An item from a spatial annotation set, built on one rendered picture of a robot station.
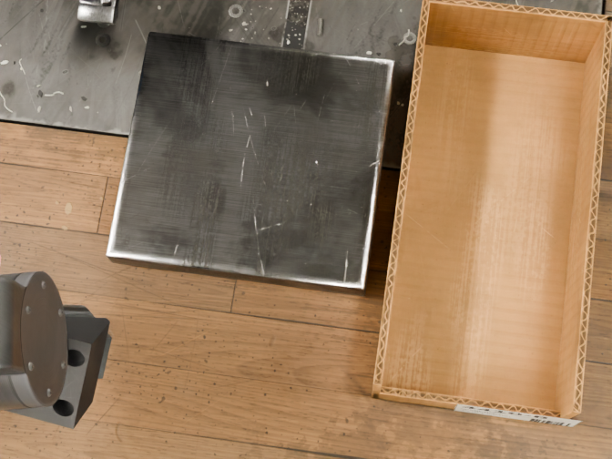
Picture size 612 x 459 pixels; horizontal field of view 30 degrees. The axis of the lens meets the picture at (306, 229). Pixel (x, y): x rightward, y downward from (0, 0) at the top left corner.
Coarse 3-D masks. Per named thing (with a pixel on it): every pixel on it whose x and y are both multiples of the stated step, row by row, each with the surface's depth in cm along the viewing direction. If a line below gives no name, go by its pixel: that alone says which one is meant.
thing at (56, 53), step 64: (0, 0) 81; (64, 0) 81; (128, 0) 81; (192, 0) 81; (256, 0) 81; (320, 0) 80; (384, 0) 80; (512, 0) 80; (576, 0) 80; (0, 64) 80; (64, 64) 80; (128, 64) 80; (64, 128) 79; (128, 128) 78
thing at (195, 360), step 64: (0, 128) 79; (0, 192) 78; (64, 192) 77; (384, 192) 77; (64, 256) 76; (384, 256) 75; (128, 320) 75; (192, 320) 75; (256, 320) 75; (320, 320) 74; (128, 384) 74; (192, 384) 74; (256, 384) 74; (320, 384) 73; (0, 448) 73; (64, 448) 73; (128, 448) 73; (192, 448) 73; (256, 448) 73; (320, 448) 72; (384, 448) 72; (448, 448) 72; (512, 448) 72; (576, 448) 72
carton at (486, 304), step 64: (448, 0) 72; (448, 64) 78; (512, 64) 78; (576, 64) 78; (448, 128) 77; (512, 128) 77; (576, 128) 77; (448, 192) 76; (512, 192) 76; (576, 192) 74; (448, 256) 75; (512, 256) 75; (576, 256) 71; (384, 320) 67; (448, 320) 74; (512, 320) 74; (576, 320) 68; (384, 384) 73; (448, 384) 73; (512, 384) 72; (576, 384) 66
